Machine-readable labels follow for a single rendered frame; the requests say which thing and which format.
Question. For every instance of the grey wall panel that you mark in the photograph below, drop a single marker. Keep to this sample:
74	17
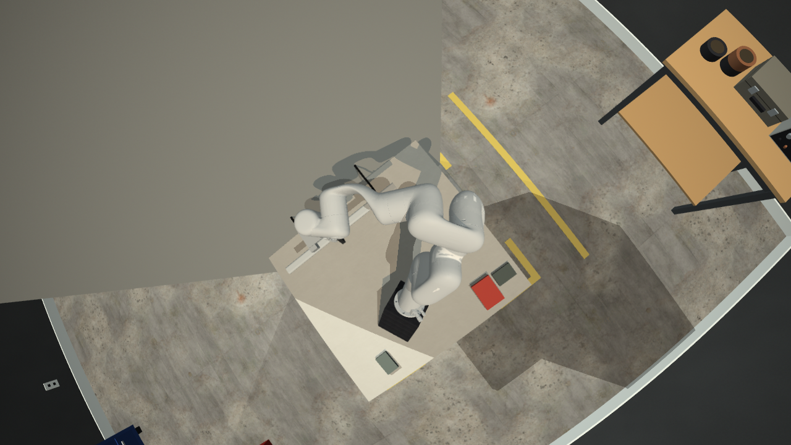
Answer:
153	142

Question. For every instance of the red rectangular block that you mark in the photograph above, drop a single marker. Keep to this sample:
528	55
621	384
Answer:
487	292

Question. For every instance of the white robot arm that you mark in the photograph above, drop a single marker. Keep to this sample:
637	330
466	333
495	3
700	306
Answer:
433	275

